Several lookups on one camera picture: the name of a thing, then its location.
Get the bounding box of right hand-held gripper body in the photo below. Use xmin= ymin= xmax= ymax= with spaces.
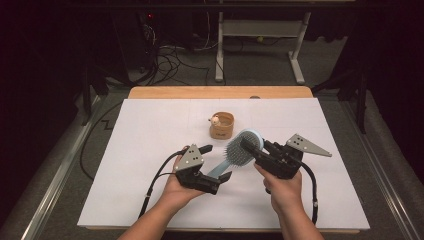
xmin=254 ymin=133 xmax=333 ymax=180

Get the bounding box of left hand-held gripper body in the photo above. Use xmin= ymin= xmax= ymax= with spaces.
xmin=175 ymin=143 xmax=222 ymax=196

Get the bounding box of light blue hairbrush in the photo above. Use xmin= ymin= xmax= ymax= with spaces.
xmin=206 ymin=128 xmax=265 ymax=179

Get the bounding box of person's right hand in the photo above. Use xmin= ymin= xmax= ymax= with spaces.
xmin=254 ymin=163 xmax=304 ymax=214

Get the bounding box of person's left hand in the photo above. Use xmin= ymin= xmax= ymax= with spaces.
xmin=162 ymin=146 xmax=205 ymax=209

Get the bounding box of tan cup with small figurine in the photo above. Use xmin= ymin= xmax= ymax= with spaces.
xmin=208 ymin=111 xmax=235 ymax=140

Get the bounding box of white table mat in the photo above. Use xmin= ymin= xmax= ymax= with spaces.
xmin=77 ymin=97 xmax=371 ymax=232

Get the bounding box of wooden table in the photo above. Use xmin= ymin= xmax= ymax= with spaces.
xmin=85 ymin=85 xmax=361 ymax=234

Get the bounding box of dark tripod stand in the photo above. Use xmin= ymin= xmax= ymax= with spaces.
xmin=78 ymin=63 xmax=109 ymax=126
xmin=311 ymin=66 xmax=371 ymax=134

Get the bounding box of dark computer tower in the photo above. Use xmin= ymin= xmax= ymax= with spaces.
xmin=111 ymin=9 xmax=158 ymax=73

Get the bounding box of dark curtain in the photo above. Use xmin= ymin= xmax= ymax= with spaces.
xmin=346 ymin=0 xmax=424 ymax=184
xmin=0 ymin=0 xmax=84 ymax=221

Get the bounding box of right hand-held gripper black cable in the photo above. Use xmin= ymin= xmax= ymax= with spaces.
xmin=298 ymin=161 xmax=319 ymax=226

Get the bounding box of hand-held gripper black cable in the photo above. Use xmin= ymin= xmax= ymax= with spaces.
xmin=138 ymin=149 xmax=188 ymax=219
xmin=298 ymin=161 xmax=319 ymax=226

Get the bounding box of left hand-held gripper black cable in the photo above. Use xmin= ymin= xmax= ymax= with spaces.
xmin=138 ymin=149 xmax=188 ymax=219

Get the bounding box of tangle of floor cables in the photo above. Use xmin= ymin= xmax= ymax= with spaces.
xmin=133 ymin=19 xmax=228 ymax=87

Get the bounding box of metal floor rail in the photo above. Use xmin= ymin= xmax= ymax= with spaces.
xmin=339 ymin=99 xmax=414 ymax=240
xmin=19 ymin=94 xmax=103 ymax=240

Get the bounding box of long black floor cable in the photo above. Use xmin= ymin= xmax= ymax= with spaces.
xmin=79 ymin=101 xmax=124 ymax=181

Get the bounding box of white metal stand frame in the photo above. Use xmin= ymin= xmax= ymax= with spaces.
xmin=214 ymin=0 xmax=313 ymax=85

